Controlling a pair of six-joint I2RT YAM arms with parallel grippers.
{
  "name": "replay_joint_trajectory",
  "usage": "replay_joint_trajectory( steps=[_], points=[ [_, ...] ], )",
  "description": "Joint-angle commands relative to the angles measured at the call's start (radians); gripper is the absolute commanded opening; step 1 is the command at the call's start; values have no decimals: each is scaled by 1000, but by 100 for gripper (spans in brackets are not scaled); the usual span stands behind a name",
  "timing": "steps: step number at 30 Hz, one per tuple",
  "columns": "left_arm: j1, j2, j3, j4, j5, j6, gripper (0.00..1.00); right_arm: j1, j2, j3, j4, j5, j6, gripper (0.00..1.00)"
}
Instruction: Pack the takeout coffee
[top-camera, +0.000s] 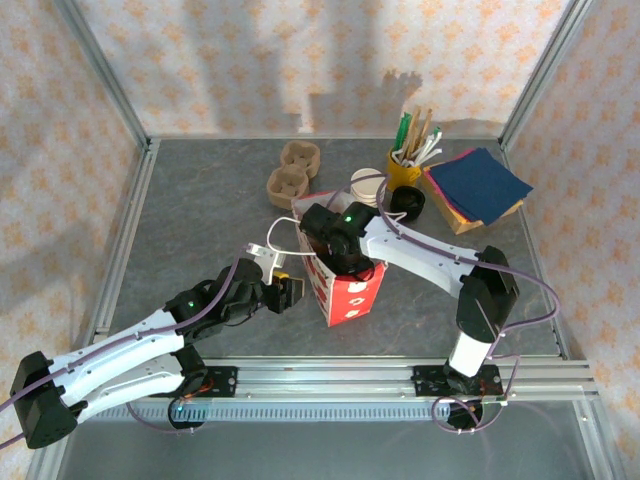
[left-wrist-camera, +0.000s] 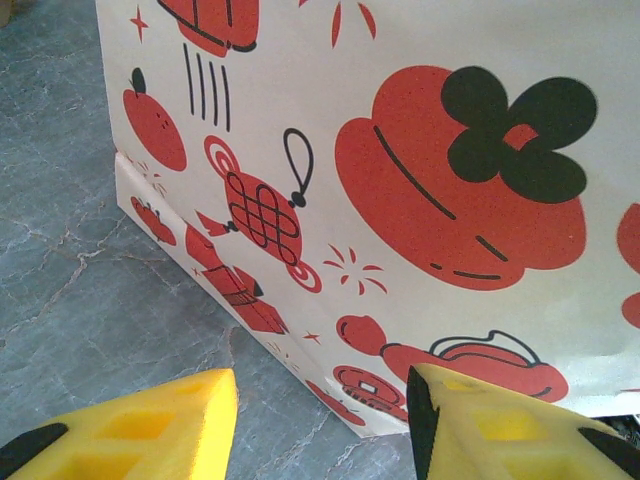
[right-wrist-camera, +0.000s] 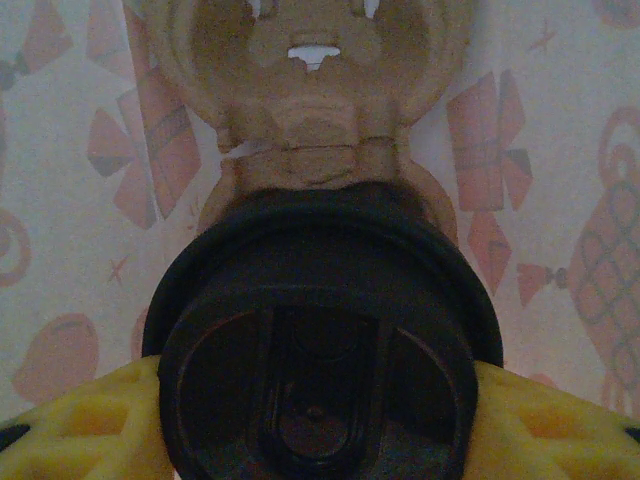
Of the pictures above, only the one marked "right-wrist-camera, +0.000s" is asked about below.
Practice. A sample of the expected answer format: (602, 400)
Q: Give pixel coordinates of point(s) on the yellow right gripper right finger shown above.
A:
(550, 435)

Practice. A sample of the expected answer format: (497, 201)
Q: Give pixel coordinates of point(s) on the coffee cup with black lid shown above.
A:
(320, 300)

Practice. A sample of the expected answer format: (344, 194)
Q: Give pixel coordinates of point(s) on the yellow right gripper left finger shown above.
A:
(85, 430)

